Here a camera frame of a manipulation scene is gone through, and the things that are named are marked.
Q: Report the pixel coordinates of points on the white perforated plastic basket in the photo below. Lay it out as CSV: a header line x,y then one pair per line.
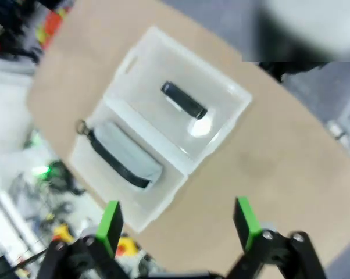
x,y
151,58
163,197

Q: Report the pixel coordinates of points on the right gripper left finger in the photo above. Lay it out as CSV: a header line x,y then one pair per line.
x,y
108,229

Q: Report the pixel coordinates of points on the grey zippered pencil case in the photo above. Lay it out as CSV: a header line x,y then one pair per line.
x,y
125,151

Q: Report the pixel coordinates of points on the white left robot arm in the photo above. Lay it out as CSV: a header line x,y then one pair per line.
x,y
6,110

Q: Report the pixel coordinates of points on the white storage basket with print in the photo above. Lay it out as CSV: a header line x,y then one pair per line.
x,y
346,128

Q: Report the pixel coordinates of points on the person in white t-shirt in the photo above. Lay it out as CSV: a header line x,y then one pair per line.
x,y
308,26

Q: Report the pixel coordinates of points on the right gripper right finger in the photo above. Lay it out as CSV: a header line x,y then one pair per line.
x,y
250,229

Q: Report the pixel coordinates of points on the yellow cloth item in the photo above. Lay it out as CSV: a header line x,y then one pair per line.
x,y
42,32

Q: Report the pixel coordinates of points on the black stapler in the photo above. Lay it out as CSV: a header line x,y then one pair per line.
x,y
183,100

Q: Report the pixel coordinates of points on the yellow emergency stop box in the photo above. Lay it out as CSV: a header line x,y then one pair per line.
x,y
130,247

